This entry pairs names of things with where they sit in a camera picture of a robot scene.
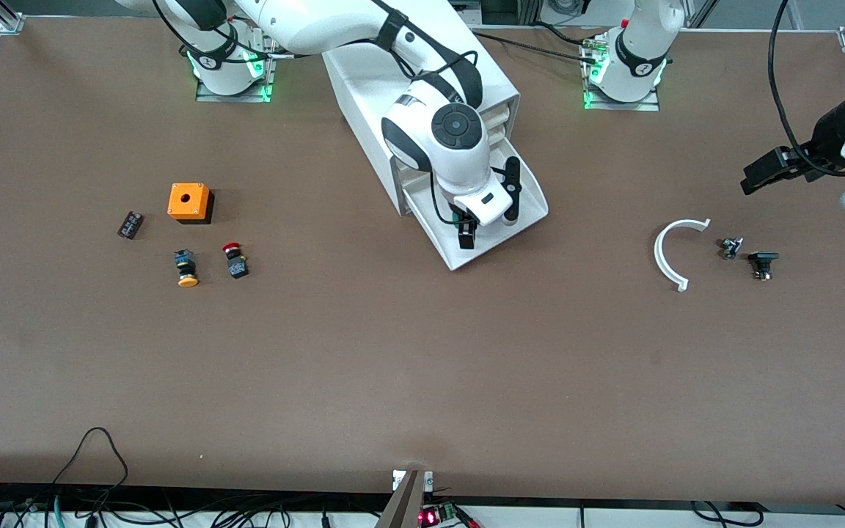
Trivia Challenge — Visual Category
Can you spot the white drawer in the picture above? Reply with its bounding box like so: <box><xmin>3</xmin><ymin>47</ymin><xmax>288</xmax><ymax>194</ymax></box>
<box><xmin>402</xmin><ymin>150</ymin><xmax>549</xmax><ymax>272</ymax></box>

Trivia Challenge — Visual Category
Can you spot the white drawer cabinet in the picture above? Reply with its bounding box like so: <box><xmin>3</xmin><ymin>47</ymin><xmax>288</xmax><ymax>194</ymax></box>
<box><xmin>322</xmin><ymin>33</ymin><xmax>522</xmax><ymax>217</ymax></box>

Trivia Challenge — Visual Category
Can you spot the white curved plastic arc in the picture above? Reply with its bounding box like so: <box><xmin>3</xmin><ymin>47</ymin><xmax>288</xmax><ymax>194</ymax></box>
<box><xmin>654</xmin><ymin>218</ymin><xmax>712</xmax><ymax>293</ymax></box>

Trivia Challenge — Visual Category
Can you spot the electronics board with red light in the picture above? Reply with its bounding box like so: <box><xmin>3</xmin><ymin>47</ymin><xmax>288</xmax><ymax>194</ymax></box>
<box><xmin>419</xmin><ymin>501</ymin><xmax>478</xmax><ymax>528</ymax></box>

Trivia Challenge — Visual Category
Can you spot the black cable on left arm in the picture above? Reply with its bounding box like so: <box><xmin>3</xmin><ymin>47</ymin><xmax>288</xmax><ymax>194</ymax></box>
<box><xmin>769</xmin><ymin>0</ymin><xmax>845</xmax><ymax>177</ymax></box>

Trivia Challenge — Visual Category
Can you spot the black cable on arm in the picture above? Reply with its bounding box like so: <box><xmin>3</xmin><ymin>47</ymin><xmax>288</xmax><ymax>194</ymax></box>
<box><xmin>769</xmin><ymin>0</ymin><xmax>845</xmax><ymax>177</ymax></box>
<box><xmin>151</xmin><ymin>0</ymin><xmax>483</xmax><ymax>111</ymax></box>

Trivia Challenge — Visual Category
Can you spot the black push button switch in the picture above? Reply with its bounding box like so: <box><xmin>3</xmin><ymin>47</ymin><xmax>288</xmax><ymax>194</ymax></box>
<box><xmin>747</xmin><ymin>251</ymin><xmax>780</xmax><ymax>281</ymax></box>

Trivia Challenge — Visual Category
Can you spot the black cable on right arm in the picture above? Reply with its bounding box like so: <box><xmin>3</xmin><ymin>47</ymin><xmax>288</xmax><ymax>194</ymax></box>
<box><xmin>151</xmin><ymin>0</ymin><xmax>483</xmax><ymax>111</ymax></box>

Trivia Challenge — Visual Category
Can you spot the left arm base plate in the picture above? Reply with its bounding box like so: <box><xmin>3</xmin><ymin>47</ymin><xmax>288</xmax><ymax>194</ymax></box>
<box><xmin>582</xmin><ymin>40</ymin><xmax>662</xmax><ymax>112</ymax></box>

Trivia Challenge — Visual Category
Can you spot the black cable on table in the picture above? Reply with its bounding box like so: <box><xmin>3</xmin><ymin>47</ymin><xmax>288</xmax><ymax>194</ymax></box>
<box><xmin>467</xmin><ymin>29</ymin><xmax>610</xmax><ymax>67</ymax></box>

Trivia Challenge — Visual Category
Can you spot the red push button switch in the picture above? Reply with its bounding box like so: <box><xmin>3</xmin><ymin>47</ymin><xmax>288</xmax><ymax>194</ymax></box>
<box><xmin>222</xmin><ymin>242</ymin><xmax>250</xmax><ymax>280</ymax></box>

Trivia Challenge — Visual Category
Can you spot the aluminium camera post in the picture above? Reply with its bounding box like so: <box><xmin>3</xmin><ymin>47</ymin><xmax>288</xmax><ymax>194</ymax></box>
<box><xmin>375</xmin><ymin>469</ymin><xmax>434</xmax><ymax>528</ymax></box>

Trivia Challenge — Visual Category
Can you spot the orange button enclosure box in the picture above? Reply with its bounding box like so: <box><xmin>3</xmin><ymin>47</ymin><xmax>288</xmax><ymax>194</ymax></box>
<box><xmin>167</xmin><ymin>183</ymin><xmax>215</xmax><ymax>225</ymax></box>

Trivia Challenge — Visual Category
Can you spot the yellow push button switch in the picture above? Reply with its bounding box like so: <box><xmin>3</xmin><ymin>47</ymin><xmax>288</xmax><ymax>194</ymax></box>
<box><xmin>173</xmin><ymin>249</ymin><xmax>200</xmax><ymax>288</ymax></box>

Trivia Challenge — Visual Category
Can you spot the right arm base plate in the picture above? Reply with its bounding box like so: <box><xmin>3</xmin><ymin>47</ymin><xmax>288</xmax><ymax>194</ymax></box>
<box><xmin>195</xmin><ymin>55</ymin><xmax>274</xmax><ymax>103</ymax></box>

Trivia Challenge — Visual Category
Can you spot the black cable bundle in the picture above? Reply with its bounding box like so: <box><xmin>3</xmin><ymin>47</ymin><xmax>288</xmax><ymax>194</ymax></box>
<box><xmin>0</xmin><ymin>480</ymin><xmax>394</xmax><ymax>528</ymax></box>

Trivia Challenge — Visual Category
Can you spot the thin black looped cable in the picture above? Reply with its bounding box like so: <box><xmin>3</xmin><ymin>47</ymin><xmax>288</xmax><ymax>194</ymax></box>
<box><xmin>51</xmin><ymin>427</ymin><xmax>130</xmax><ymax>507</ymax></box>

